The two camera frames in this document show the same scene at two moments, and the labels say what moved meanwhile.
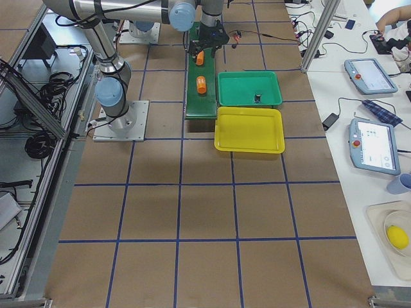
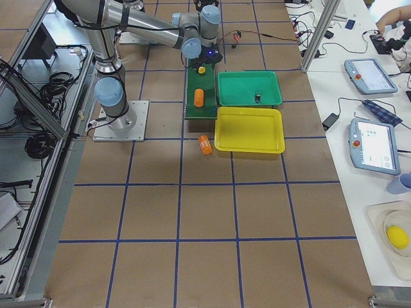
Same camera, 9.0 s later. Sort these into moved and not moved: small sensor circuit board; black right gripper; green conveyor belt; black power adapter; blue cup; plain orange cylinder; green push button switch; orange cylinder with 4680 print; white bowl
Moved: black right gripper; orange cylinder with 4680 print; plain orange cylinder
Not moved: black power adapter; green conveyor belt; green push button switch; blue cup; white bowl; small sensor circuit board
